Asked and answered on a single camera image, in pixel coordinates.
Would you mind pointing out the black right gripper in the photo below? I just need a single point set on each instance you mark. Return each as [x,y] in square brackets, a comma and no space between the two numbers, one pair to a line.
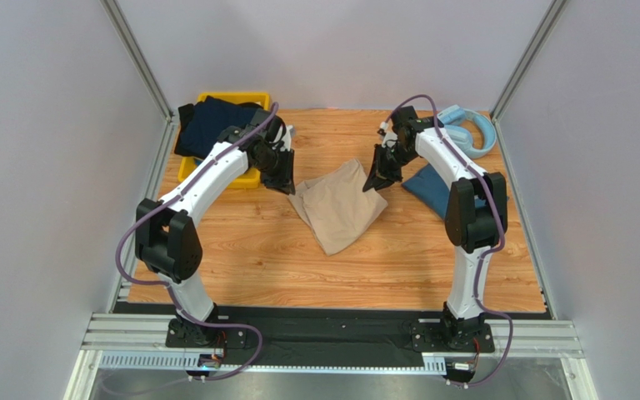
[387,162]

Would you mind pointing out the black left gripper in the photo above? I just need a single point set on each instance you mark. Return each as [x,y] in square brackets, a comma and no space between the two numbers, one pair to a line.
[284,185]

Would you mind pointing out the beige t-shirt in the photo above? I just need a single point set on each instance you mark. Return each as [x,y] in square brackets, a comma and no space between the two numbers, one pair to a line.
[336,208]

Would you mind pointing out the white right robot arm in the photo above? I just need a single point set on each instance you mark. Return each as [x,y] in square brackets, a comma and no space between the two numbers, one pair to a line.
[475,219]

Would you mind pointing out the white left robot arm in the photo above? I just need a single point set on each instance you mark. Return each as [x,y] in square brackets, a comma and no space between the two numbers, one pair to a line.
[165,232]

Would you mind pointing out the yellow plastic bin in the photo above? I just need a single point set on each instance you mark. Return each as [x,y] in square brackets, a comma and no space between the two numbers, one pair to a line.
[190,164]

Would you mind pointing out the teal folded t-shirt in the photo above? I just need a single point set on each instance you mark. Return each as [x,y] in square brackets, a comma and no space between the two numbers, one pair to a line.
[427,186]

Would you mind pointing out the light blue headphones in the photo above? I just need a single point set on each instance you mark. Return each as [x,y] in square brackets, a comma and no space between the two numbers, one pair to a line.
[454,117]

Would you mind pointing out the navy blue t-shirt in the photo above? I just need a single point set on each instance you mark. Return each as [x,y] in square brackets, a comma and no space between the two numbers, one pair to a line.
[203,122]

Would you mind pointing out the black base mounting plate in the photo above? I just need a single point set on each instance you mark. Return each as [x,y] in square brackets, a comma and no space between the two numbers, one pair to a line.
[316,337]

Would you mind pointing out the left aluminium corner post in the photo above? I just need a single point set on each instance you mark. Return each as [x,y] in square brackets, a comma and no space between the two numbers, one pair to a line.
[125,32]

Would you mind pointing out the aluminium corner post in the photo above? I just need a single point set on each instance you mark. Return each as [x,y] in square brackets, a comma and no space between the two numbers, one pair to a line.
[125,32]
[534,45]

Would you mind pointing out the right aluminium corner post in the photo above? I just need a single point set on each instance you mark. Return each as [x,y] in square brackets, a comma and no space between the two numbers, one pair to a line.
[534,45]

